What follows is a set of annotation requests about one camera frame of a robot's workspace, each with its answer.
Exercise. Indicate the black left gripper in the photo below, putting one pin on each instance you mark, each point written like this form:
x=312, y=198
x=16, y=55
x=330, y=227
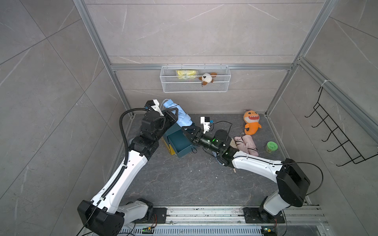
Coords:
x=169, y=118

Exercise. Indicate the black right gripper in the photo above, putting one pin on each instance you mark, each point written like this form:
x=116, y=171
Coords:
x=195, y=139

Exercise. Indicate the light blue umbrella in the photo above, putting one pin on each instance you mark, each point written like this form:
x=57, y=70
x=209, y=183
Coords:
x=183, y=118

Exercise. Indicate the teal drawer cabinet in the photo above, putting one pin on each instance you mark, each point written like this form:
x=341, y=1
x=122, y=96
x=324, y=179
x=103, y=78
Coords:
x=181, y=145

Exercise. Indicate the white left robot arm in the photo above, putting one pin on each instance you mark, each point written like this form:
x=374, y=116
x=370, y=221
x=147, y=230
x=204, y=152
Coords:
x=103, y=214

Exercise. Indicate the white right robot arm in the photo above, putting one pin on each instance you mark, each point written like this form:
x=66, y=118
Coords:
x=292, y=182

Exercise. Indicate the pink folded umbrella left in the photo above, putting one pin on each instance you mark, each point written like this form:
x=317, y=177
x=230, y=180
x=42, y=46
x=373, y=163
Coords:
x=241, y=144

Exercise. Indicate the pink folded umbrella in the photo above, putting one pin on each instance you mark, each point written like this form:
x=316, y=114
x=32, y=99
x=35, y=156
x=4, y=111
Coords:
x=250, y=145
x=241, y=144

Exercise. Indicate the pink folded umbrella right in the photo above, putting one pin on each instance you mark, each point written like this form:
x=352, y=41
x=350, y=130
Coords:
x=250, y=145

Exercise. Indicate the yellow item in basket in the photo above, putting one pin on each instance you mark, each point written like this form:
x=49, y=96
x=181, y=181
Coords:
x=186, y=74

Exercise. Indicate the brown white plush dog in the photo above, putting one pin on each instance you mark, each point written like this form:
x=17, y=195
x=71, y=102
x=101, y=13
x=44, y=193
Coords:
x=207, y=78

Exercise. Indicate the orange shark plush toy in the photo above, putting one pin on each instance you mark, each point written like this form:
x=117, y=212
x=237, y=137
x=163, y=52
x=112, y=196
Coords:
x=252, y=125

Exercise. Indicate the green lidded round tin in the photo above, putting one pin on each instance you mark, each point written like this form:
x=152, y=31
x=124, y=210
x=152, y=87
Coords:
x=271, y=147

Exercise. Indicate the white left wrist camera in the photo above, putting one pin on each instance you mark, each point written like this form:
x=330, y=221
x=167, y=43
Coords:
x=153, y=105

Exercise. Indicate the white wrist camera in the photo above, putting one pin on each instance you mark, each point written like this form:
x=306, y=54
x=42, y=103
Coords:
x=153, y=105
x=206, y=122

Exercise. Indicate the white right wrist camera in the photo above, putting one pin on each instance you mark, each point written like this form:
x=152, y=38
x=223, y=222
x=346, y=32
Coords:
x=206, y=122

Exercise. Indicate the white wire wall basket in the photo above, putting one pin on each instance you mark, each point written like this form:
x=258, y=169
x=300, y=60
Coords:
x=171, y=83

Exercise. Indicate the black wire wall hook rack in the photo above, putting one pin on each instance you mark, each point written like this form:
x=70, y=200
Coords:
x=343, y=142

